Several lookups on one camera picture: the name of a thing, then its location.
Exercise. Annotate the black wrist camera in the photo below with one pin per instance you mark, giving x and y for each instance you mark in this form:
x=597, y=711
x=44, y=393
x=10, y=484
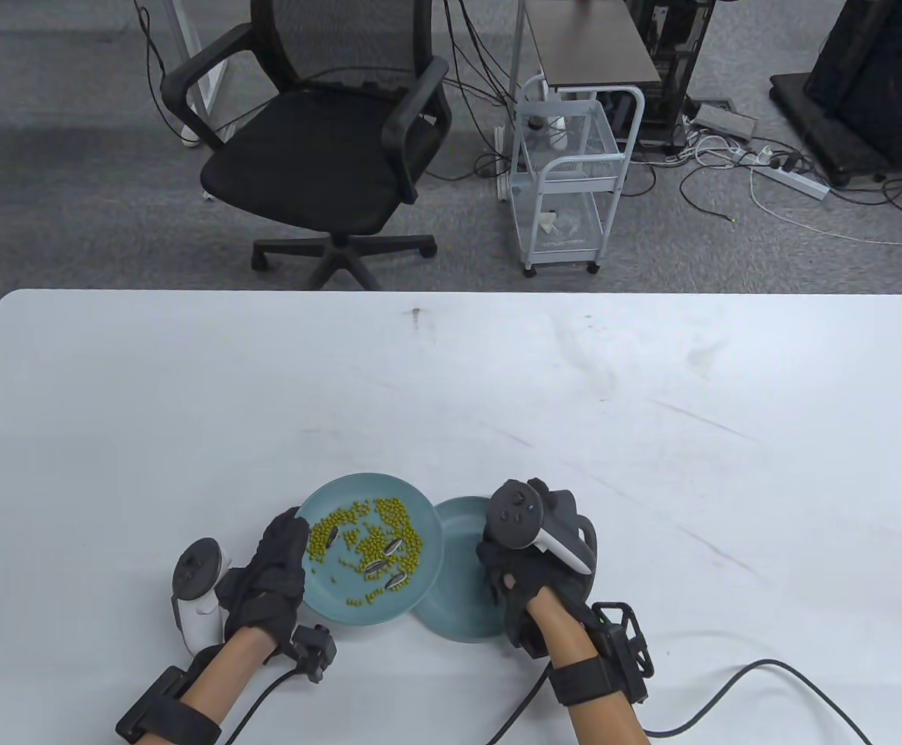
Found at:
x=527, y=636
x=313, y=652

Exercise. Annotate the person's right hand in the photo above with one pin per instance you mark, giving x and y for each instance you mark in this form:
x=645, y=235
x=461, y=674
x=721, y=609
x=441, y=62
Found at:
x=525, y=578

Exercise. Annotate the white crumpled paper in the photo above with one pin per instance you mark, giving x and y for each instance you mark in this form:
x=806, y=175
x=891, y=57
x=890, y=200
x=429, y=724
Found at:
x=550, y=223

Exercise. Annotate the group of sunflower seeds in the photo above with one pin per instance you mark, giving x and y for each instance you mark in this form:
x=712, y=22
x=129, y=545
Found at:
x=376, y=567

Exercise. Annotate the small white power strip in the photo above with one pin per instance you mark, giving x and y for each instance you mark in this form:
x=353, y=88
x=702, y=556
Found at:
x=500, y=140

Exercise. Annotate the black office chair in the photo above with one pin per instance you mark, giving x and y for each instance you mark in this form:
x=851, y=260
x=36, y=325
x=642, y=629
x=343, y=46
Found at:
x=303, y=155

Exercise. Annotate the black forearm pack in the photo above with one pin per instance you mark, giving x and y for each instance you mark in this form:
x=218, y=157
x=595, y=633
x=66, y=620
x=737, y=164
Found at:
x=147, y=710
x=626, y=652

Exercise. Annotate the black stand base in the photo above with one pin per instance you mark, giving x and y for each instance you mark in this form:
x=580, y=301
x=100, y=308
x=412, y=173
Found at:
x=789, y=97

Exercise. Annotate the grey white handheld controller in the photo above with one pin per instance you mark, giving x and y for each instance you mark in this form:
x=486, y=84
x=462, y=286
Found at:
x=199, y=613
x=509, y=516

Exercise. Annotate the person's left forearm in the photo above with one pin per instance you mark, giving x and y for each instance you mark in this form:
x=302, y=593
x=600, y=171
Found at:
x=226, y=667

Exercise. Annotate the long white power strip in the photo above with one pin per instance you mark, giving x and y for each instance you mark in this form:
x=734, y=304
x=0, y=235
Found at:
x=796, y=180

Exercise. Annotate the pile of green beans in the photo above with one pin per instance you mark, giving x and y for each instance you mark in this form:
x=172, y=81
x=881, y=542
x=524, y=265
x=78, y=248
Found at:
x=366, y=535

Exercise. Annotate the white rolling cart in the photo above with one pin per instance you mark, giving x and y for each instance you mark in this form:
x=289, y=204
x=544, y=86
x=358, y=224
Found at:
x=567, y=242

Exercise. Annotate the person's left hand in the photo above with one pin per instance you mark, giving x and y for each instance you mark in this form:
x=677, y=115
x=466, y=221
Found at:
x=268, y=590

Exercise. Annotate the grey adapter box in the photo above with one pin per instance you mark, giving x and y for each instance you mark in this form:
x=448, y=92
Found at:
x=723, y=119

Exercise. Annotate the person's right forearm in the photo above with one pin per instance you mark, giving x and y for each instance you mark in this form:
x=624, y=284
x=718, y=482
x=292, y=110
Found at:
x=567, y=636

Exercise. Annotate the teal plate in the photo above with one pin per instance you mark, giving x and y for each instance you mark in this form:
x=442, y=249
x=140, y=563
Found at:
x=459, y=597
x=358, y=487

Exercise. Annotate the brown top side table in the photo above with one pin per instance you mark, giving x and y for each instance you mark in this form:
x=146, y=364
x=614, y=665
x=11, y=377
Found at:
x=591, y=46

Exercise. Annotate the white desk leg frame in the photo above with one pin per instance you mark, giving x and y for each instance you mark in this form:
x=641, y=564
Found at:
x=206, y=97

